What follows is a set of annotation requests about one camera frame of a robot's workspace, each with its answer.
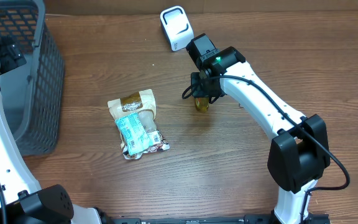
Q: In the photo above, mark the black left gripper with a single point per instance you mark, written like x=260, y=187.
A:
x=9, y=53

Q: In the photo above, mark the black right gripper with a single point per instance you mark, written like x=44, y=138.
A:
x=199, y=91

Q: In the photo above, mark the yellow oil bottle silver cap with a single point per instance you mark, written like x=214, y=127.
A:
x=202, y=104

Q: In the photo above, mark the white red snack packet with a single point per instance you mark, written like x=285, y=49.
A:
x=160, y=144

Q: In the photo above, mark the clear brown snack bag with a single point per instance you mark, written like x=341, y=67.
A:
x=141, y=102

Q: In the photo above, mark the teal large tissue pack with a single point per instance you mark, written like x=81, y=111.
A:
x=134, y=133

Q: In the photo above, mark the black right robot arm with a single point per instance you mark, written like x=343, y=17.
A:
x=298, y=144

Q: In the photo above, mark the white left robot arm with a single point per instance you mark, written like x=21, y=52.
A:
x=22, y=200

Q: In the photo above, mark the white barcode scanner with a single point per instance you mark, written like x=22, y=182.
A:
x=176, y=27

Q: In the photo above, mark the grey plastic mesh basket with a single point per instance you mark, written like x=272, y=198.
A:
x=32, y=93

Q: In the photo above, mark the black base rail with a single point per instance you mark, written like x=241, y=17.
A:
x=197, y=220

